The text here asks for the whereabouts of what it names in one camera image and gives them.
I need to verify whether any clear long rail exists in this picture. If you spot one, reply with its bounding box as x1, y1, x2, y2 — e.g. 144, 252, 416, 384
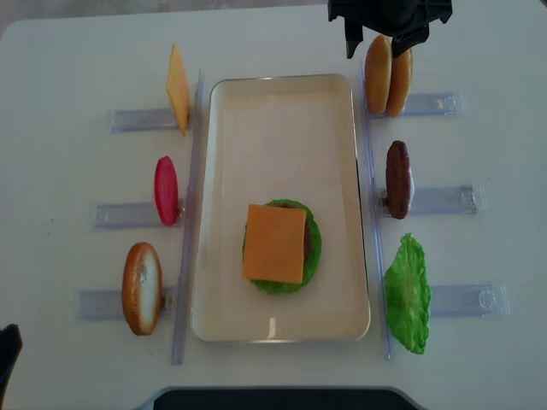
360, 59, 392, 361
171, 68, 206, 366

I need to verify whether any green lettuce leaf in burger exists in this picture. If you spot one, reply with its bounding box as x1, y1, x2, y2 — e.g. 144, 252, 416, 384
242, 199, 322, 295

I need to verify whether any clear right long rail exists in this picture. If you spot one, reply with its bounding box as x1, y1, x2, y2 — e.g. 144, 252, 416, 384
360, 59, 392, 361

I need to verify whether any clear bread holder rail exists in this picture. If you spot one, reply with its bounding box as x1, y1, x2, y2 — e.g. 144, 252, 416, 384
69, 287, 176, 321

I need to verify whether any upright bread slice bun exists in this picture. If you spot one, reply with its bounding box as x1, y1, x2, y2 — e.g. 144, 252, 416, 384
121, 242, 162, 336

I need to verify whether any clear left long rail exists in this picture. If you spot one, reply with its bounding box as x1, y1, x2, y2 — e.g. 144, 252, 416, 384
171, 68, 206, 366

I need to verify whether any clear tomato holder rail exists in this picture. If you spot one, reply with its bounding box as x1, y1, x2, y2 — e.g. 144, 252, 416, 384
88, 198, 185, 231

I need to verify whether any upright red tomato slice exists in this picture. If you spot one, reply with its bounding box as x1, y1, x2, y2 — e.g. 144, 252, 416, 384
154, 156, 179, 226

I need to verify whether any clear patty holder rail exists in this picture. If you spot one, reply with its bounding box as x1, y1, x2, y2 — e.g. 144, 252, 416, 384
375, 184, 486, 216

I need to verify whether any clear bun holder rail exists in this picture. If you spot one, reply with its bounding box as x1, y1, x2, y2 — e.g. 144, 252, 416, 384
370, 90, 466, 120

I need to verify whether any sesame top burger bun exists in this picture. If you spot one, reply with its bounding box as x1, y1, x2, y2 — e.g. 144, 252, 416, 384
364, 34, 392, 115

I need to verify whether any clear lettuce holder rail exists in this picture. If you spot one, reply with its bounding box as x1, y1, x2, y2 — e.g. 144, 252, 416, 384
430, 281, 510, 318

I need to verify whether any clear cheese holder rail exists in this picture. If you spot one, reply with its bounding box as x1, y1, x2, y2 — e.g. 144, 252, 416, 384
108, 108, 179, 133

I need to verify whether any black robot base front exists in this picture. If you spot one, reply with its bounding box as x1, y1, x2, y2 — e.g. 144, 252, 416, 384
153, 388, 418, 410

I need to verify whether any upright plain bun half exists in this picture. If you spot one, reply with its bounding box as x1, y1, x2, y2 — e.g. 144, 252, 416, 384
385, 49, 413, 118

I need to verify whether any upright yellow cheese slice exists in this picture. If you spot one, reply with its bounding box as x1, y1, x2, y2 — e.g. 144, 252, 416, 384
166, 44, 191, 137

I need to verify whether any upright green lettuce leaf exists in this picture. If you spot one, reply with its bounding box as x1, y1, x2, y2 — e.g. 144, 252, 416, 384
384, 233, 432, 354

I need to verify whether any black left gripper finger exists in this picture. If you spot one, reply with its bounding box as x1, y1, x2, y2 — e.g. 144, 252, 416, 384
0, 324, 22, 405

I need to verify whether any cream rectangular serving tray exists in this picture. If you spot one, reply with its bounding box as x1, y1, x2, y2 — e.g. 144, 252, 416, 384
191, 74, 370, 343

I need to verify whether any flat yellow cheese slice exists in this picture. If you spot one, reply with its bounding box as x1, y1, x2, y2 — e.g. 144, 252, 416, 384
243, 204, 306, 284

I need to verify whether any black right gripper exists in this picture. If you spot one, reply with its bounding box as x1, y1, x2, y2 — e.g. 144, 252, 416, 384
327, 0, 452, 59

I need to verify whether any upright brown meat patty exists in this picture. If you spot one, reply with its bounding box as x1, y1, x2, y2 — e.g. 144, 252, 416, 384
385, 140, 412, 220

